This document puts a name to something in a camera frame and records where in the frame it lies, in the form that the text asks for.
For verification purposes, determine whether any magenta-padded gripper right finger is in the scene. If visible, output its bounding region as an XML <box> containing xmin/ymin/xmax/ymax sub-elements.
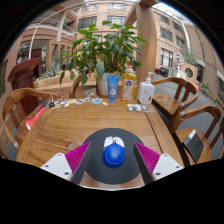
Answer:
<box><xmin>133</xmin><ymin>142</ymin><xmax>185</xmax><ymax>185</ymax></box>

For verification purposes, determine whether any round black mouse pad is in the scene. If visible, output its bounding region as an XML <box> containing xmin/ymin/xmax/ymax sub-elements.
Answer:
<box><xmin>82</xmin><ymin>128</ymin><xmax>146</xmax><ymax>185</ymax></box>

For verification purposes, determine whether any white pump bottle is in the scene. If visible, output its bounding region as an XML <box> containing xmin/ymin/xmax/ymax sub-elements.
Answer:
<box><xmin>137</xmin><ymin>71</ymin><xmax>156</xmax><ymax>105</ymax></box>

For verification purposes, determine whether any blue squeeze tube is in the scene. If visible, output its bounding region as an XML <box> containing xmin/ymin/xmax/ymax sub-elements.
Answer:
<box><xmin>106</xmin><ymin>74</ymin><xmax>120</xmax><ymax>104</ymax></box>

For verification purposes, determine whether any key bunch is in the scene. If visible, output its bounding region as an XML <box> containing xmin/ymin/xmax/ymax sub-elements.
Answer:
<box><xmin>47</xmin><ymin>94</ymin><xmax>58</xmax><ymax>109</ymax></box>

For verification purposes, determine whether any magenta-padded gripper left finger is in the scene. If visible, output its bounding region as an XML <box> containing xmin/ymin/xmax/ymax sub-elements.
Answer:
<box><xmin>39</xmin><ymin>141</ymin><xmax>93</xmax><ymax>185</ymax></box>

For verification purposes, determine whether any clear plastic packet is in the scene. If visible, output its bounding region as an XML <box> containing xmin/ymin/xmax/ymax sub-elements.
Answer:
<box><xmin>126</xmin><ymin>103</ymin><xmax>143</xmax><ymax>113</ymax></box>

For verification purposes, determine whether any red booklet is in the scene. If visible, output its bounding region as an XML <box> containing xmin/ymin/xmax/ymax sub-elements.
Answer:
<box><xmin>25</xmin><ymin>106</ymin><xmax>48</xmax><ymax>131</ymax></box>

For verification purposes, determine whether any green potted plant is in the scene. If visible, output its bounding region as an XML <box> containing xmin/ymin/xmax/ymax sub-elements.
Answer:
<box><xmin>59</xmin><ymin>20</ymin><xmax>147</xmax><ymax>98</ymax></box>

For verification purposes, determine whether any yellow dish soap bottle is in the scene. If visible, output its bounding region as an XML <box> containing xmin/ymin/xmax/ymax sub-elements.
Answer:
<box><xmin>120</xmin><ymin>64</ymin><xmax>138</xmax><ymax>104</ymax></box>

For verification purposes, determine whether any dark red wooden lectern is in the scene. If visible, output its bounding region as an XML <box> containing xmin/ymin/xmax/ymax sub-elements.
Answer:
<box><xmin>7</xmin><ymin>57</ymin><xmax>43</xmax><ymax>116</ymax></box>

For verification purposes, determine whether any wooden pillar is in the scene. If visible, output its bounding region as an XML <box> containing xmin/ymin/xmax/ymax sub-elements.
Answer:
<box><xmin>134</xmin><ymin>0</ymin><xmax>158</xmax><ymax>89</ymax></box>

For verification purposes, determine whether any wooden armchair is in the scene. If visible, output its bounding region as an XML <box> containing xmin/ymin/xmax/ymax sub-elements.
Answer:
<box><xmin>151</xmin><ymin>77</ymin><xmax>200</xmax><ymax>129</ymax></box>
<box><xmin>68</xmin><ymin>73</ymin><xmax>98</xmax><ymax>100</ymax></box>
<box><xmin>0</xmin><ymin>87</ymin><xmax>61</xmax><ymax>160</ymax></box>
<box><xmin>168</xmin><ymin>104</ymin><xmax>224</xmax><ymax>168</ymax></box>

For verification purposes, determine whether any black folder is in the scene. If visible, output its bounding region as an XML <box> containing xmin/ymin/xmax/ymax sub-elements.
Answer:
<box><xmin>182</xmin><ymin>129</ymin><xmax>205</xmax><ymax>164</ymax></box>

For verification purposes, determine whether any blue and white computer mouse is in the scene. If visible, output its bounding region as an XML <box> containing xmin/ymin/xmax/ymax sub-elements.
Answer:
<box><xmin>101</xmin><ymin>135</ymin><xmax>126</xmax><ymax>168</ymax></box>

